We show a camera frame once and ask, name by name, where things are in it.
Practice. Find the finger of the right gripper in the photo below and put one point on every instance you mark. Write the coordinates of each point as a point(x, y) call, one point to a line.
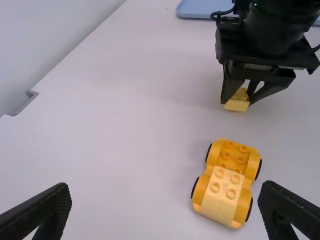
point(265, 92)
point(230, 87)

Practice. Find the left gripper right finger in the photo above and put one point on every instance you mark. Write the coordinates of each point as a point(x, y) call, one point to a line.
point(290, 212)

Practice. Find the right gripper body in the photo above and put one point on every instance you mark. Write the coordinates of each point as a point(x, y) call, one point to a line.
point(250, 53)

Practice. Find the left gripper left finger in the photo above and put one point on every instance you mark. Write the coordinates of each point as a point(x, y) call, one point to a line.
point(32, 217)

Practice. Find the pale yellow toy brick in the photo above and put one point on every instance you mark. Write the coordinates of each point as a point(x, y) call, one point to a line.
point(236, 105)

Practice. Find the yellow toy car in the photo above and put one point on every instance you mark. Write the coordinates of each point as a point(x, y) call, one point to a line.
point(225, 195)

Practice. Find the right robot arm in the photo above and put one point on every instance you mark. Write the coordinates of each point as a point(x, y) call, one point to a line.
point(275, 25)

